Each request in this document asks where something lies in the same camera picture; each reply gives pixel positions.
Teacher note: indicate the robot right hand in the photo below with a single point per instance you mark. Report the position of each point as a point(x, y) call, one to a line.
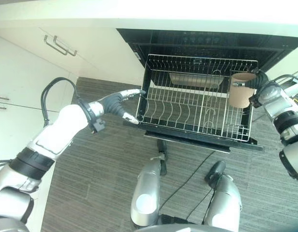
point(262, 81)

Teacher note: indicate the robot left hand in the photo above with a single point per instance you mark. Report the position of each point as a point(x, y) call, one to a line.
point(112, 104)

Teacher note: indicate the brown cylindrical cup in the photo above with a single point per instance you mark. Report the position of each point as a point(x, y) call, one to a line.
point(238, 96)

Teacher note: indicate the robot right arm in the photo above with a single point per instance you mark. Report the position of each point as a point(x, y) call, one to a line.
point(285, 107)

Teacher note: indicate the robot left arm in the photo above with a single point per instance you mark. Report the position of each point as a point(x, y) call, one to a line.
point(61, 125)

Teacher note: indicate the black dishwasher body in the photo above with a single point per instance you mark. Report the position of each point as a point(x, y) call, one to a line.
point(211, 39)

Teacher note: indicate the white cylindrical object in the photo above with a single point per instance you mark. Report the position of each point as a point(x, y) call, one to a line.
point(293, 88)

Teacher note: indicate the dark robot left foot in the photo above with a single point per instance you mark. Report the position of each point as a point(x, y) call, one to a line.
point(162, 149)

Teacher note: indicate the dark robot foot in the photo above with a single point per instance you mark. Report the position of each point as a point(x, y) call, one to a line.
point(162, 149)
point(216, 171)

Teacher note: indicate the stainless steel tray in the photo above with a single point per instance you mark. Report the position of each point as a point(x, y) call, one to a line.
point(192, 79)

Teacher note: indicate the silver robot left leg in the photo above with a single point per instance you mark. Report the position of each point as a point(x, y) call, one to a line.
point(146, 193)

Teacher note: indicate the silver robot leg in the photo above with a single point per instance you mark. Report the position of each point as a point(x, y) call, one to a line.
point(226, 200)
point(146, 193)

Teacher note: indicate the dark robot right foot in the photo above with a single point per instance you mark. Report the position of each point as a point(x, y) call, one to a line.
point(216, 171)

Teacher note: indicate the silver robot right leg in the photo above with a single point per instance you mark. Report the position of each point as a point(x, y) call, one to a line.
point(226, 200)

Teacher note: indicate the dark robot pelvis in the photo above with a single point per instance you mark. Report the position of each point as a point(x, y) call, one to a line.
point(173, 218)

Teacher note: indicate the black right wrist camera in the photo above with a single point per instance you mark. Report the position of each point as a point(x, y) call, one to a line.
point(256, 101)

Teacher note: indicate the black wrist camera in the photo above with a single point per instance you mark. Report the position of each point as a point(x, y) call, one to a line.
point(256, 101)
point(98, 125)

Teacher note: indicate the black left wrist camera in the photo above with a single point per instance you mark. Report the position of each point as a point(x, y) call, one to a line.
point(98, 125)

